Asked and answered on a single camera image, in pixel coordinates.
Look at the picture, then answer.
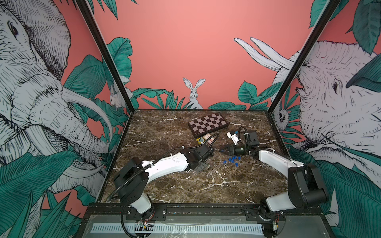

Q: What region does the black corner frame post left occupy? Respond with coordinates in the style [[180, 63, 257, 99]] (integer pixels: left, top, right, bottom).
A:
[[75, 0, 135, 114]]

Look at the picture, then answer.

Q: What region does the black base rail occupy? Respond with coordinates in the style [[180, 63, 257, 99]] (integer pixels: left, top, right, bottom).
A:
[[83, 203, 323, 222]]

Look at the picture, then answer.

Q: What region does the black corner frame post right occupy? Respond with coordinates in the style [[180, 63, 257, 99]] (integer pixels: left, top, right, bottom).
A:
[[267, 0, 340, 114]]

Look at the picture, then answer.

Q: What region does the white perforated strip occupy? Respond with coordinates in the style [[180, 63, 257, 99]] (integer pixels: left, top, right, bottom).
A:
[[90, 223, 264, 235]]

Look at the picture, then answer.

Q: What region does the playing card box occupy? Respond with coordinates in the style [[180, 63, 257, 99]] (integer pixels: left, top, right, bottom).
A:
[[203, 133, 214, 144]]

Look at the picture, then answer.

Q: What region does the yellow butterfly toy block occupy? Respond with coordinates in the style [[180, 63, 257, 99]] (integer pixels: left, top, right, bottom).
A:
[[196, 137, 206, 144]]

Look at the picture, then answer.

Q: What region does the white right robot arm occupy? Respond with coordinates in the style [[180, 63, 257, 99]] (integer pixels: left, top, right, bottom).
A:
[[227, 131, 328, 214]]

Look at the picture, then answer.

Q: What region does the black corner frame post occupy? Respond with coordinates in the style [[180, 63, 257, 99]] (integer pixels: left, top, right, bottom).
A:
[[267, 0, 340, 114], [75, 0, 135, 114]]

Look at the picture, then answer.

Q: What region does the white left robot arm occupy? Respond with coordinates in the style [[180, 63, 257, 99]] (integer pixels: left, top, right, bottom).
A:
[[107, 144, 214, 215]]

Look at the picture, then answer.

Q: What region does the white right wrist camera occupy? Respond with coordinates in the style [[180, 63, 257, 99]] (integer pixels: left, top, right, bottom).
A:
[[227, 131, 240, 145]]

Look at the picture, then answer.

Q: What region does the folding chess board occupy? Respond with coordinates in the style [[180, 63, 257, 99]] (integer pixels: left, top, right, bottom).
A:
[[188, 113, 228, 137]]

